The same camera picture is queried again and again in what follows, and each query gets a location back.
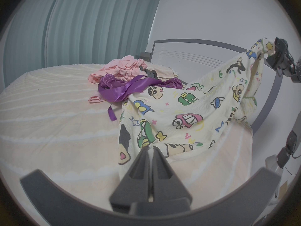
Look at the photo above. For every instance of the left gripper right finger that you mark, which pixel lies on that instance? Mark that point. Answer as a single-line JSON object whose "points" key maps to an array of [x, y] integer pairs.
{"points": [[169, 187]]}

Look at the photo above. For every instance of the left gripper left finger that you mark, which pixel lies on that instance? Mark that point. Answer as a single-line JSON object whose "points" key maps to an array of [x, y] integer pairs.
{"points": [[131, 187]]}

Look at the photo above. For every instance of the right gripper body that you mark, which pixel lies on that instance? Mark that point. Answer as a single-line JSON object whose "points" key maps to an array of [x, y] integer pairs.
{"points": [[281, 63]]}

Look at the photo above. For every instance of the white printed pyjama top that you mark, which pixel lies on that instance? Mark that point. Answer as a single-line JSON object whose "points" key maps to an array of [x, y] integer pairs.
{"points": [[188, 107]]}

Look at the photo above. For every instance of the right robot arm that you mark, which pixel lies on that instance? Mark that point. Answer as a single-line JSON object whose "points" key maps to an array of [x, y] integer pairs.
{"points": [[296, 72]]}

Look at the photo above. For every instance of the bed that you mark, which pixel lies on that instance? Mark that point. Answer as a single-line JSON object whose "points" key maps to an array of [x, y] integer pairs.
{"points": [[58, 131]]}

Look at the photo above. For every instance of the purple satin garment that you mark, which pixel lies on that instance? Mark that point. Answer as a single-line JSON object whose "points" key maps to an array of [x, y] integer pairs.
{"points": [[117, 89]]}

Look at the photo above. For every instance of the cream pillow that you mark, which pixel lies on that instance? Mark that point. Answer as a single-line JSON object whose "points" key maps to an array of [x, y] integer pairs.
{"points": [[167, 70]]}

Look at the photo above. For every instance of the dark grey garment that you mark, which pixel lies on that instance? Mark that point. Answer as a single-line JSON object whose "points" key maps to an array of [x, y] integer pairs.
{"points": [[152, 74]]}

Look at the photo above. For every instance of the grey bedside table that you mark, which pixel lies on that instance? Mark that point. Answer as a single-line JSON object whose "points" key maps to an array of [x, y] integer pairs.
{"points": [[145, 56]]}

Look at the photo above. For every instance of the blue-green curtain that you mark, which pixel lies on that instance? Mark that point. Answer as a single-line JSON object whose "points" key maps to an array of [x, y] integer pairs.
{"points": [[94, 27]]}

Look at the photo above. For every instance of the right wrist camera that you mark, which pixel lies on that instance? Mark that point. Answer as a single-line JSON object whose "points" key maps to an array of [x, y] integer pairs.
{"points": [[281, 45]]}

